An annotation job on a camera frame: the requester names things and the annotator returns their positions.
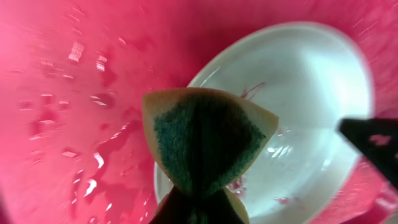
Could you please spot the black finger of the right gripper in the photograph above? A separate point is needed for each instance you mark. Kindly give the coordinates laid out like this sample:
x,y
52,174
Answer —
x,y
376,139

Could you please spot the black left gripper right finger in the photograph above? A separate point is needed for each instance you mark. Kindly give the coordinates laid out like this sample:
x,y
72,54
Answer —
x,y
221,208

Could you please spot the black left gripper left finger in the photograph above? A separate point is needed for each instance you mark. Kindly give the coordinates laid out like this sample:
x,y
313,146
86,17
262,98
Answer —
x,y
175,208

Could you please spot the green and yellow sponge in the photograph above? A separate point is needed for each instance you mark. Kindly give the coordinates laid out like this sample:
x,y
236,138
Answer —
x,y
203,139

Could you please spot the white plate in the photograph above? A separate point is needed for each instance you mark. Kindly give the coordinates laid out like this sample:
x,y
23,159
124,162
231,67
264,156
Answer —
x,y
311,76

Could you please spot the red plastic tray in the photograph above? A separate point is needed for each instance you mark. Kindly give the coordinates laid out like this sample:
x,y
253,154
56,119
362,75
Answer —
x,y
73,72

